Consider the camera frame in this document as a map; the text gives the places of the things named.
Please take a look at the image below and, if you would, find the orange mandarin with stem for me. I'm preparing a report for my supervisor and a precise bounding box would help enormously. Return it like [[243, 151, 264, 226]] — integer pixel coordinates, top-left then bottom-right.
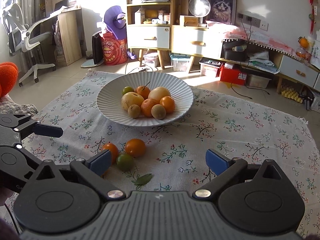
[[135, 82, 150, 99]]

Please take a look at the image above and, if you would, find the wooden shelf cabinet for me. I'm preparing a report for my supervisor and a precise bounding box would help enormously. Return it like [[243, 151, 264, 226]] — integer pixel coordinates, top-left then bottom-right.
[[126, 0, 178, 69]]

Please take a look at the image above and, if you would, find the orange tomato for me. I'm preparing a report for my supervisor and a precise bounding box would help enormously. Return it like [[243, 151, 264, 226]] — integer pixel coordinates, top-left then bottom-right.
[[102, 142, 119, 164], [159, 96, 175, 114], [125, 139, 146, 158]]

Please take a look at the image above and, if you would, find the black power cable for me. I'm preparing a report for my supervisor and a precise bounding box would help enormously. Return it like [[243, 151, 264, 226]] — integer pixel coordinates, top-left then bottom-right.
[[229, 17, 271, 100]]

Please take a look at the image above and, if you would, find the red snack bucket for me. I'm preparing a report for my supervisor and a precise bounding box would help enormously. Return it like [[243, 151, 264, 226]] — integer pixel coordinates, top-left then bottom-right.
[[100, 32, 127, 66]]

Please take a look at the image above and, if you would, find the white ribbed plate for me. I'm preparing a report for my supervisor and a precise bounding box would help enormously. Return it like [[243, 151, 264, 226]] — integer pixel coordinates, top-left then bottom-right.
[[97, 72, 194, 127]]

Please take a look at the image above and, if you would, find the brown kiwi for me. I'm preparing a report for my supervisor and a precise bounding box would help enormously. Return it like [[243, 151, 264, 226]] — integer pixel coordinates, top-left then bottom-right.
[[127, 104, 141, 119], [151, 104, 167, 120]]

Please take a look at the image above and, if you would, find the green leaf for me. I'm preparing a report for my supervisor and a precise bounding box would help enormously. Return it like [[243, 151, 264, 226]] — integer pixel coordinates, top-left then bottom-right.
[[135, 173, 152, 186]]

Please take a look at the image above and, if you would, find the small orange mandarin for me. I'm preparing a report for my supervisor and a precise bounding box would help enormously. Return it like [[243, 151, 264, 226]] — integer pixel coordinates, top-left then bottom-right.
[[140, 99, 159, 118]]

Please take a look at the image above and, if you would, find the orange plush toy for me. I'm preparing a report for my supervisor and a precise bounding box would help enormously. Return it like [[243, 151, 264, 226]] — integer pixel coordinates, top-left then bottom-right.
[[0, 62, 18, 98]]

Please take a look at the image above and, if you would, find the yellow pear front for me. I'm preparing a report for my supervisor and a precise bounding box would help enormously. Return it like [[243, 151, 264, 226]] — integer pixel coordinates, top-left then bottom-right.
[[121, 92, 144, 111]]

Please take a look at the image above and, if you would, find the yellow pear back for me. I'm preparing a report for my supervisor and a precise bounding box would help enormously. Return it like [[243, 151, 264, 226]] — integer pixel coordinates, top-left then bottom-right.
[[148, 87, 171, 102]]

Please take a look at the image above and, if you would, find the white desk fan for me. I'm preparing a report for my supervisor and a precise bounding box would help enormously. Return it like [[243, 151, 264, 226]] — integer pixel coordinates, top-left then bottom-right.
[[188, 0, 211, 27]]

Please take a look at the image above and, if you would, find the red box under cabinet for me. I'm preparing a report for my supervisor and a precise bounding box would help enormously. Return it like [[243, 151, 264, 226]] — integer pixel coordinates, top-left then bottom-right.
[[219, 67, 247, 86]]

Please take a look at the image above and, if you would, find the yellow pear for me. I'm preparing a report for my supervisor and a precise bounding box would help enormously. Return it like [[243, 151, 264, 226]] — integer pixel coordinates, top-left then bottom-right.
[[148, 87, 171, 102], [121, 92, 144, 111]]

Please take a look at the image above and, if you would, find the floral tablecloth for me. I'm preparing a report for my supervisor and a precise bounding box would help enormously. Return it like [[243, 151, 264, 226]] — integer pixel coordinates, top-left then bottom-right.
[[23, 70, 319, 236]]

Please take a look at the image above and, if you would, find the white office chair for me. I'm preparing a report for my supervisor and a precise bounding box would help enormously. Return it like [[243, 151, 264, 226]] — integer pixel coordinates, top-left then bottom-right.
[[2, 0, 56, 87]]

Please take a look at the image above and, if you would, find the low TV cabinet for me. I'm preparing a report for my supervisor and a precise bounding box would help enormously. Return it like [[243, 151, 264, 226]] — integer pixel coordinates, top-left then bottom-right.
[[171, 23, 319, 92]]

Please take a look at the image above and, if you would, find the wooden desk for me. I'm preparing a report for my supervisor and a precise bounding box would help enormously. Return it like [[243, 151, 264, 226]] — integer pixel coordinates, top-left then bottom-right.
[[38, 0, 84, 66]]

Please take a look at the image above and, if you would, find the orange tomato top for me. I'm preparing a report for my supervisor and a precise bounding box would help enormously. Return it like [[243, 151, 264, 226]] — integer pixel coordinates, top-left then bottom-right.
[[125, 139, 146, 158]]

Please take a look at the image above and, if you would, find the purple plush toy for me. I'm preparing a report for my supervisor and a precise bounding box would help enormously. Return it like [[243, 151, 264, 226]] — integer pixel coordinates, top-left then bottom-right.
[[103, 5, 137, 61]]

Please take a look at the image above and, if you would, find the black floor heater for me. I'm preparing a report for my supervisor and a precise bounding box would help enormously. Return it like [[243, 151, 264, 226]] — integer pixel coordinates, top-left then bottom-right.
[[81, 31, 104, 68]]

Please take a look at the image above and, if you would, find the green tomato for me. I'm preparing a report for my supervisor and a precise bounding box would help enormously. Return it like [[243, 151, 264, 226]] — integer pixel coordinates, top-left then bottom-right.
[[116, 153, 134, 172]]

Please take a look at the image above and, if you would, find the cat picture frame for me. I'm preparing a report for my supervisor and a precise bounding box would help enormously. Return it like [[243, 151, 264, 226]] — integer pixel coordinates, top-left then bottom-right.
[[205, 0, 237, 25]]

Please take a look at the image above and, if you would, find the green mandarin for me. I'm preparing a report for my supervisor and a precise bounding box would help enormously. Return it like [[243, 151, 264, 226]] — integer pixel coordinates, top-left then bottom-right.
[[122, 86, 135, 95]]

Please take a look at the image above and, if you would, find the clear storage bin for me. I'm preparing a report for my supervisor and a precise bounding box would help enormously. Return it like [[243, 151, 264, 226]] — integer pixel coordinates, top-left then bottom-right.
[[170, 53, 194, 73]]

